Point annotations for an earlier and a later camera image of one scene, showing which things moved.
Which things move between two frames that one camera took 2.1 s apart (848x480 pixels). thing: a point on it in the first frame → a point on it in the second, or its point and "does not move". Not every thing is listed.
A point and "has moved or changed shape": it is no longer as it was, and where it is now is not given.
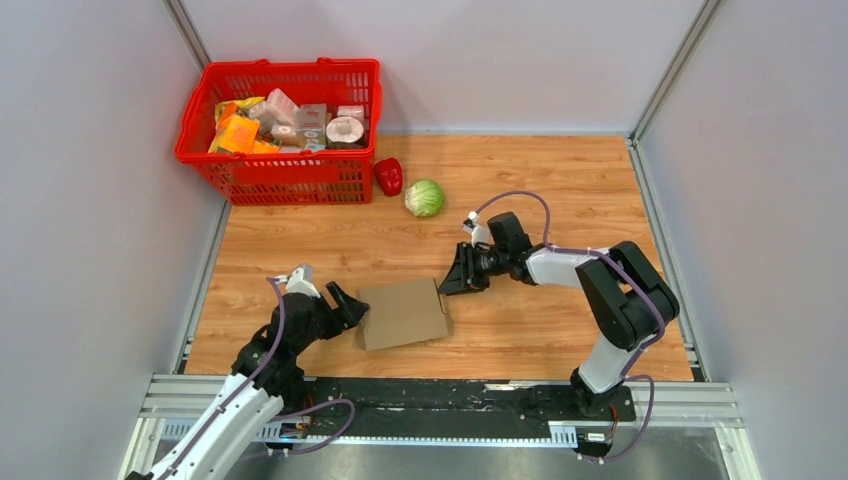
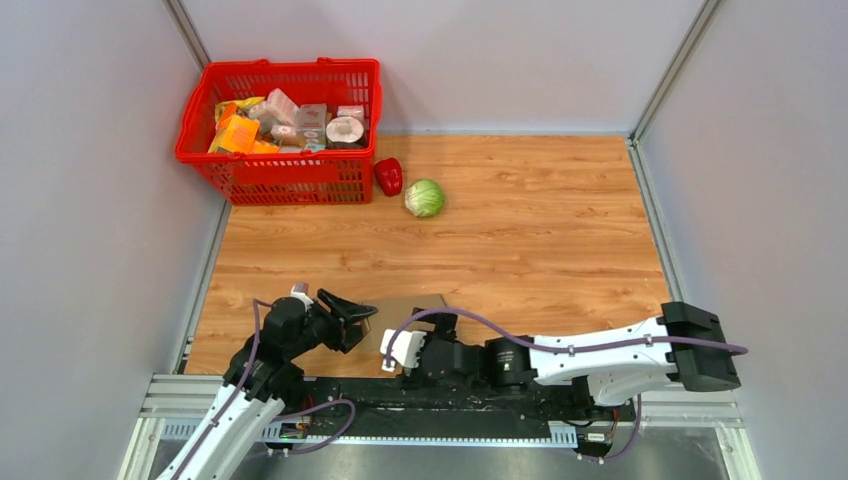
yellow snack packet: [227, 109] does not move
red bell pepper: [388, 173] does not move
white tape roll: [344, 129] does not move
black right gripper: [463, 277] → [446, 326]
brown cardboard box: [402, 314] has moved or changed shape
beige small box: [311, 127] does not move
